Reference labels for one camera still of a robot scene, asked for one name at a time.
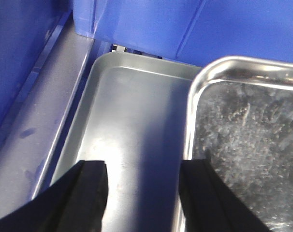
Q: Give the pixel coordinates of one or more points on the stainless steel shelf rail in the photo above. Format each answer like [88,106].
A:
[29,147]

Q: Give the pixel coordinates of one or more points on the shiny silver tray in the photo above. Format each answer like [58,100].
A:
[240,117]

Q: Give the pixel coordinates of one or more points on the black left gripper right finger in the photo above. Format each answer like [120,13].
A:
[209,205]

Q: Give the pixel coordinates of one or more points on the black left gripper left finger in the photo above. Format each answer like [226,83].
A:
[74,203]

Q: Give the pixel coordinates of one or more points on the blue bin lower left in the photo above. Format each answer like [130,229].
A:
[25,28]

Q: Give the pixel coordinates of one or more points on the blue plastic bin upper left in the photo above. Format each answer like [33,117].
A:
[191,31]

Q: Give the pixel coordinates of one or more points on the matte grey tray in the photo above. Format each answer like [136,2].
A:
[132,116]

